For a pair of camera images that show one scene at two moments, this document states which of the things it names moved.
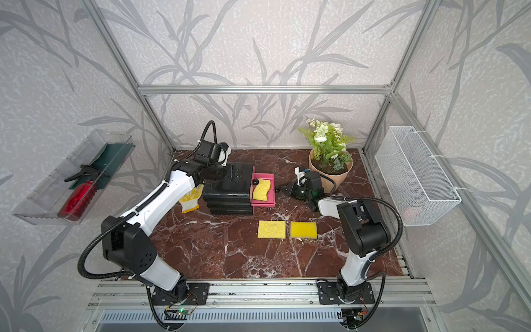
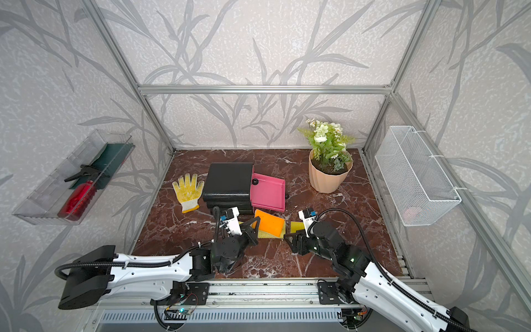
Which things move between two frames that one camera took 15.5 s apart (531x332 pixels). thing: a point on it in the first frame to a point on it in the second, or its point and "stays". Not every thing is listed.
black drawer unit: [232, 194] stays
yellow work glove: [189, 202] stays
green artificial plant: [328, 144] stays
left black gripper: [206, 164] to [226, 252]
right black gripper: [290, 190] to [298, 238]
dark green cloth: [107, 161] stays
